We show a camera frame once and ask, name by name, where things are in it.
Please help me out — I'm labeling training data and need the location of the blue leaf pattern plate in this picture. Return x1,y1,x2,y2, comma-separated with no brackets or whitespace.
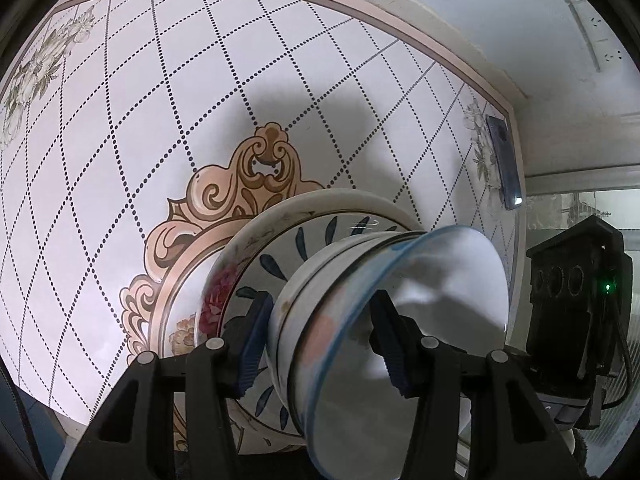
198,207,420,443

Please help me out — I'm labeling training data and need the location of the blue dotted white bowl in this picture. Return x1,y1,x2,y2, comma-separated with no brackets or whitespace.
288,226,509,479

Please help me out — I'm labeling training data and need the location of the dark blue smartphone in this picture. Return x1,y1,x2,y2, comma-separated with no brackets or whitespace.
486,115,523,210

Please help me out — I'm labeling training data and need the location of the plain white rimmed bowl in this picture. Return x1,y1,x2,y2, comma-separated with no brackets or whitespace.
266,231,400,437

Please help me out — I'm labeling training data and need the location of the white wall power strip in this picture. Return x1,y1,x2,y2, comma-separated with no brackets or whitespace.
563,0,625,74

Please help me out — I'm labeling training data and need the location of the large floral ceramic bowl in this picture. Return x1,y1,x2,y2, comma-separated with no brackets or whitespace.
195,188,422,454

